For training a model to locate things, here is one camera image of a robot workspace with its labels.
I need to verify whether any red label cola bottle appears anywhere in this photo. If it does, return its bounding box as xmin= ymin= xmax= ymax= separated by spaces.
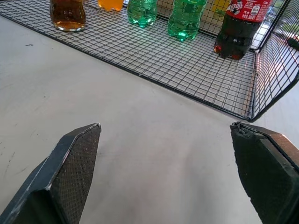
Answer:
xmin=214 ymin=0 xmax=273 ymax=61

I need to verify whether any black wire mesh rack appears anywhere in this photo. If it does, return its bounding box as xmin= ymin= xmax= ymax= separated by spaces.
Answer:
xmin=0 ymin=0 xmax=299 ymax=123

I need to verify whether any green plastic soda bottle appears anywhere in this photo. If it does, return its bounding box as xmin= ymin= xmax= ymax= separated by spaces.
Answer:
xmin=167 ymin=0 xmax=208 ymax=42
xmin=127 ymin=0 xmax=158 ymax=28

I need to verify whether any orange soda bottle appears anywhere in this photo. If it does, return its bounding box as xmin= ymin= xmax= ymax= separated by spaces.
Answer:
xmin=97 ymin=0 xmax=124 ymax=12

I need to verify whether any brown tea bottle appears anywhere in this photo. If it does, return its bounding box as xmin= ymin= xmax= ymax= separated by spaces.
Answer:
xmin=50 ymin=0 xmax=86 ymax=33

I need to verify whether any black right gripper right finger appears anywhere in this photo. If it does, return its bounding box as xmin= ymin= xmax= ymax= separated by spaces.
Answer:
xmin=229 ymin=121 xmax=299 ymax=224

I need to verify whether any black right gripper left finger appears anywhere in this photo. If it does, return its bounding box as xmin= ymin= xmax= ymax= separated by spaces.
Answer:
xmin=0 ymin=123 xmax=102 ymax=224

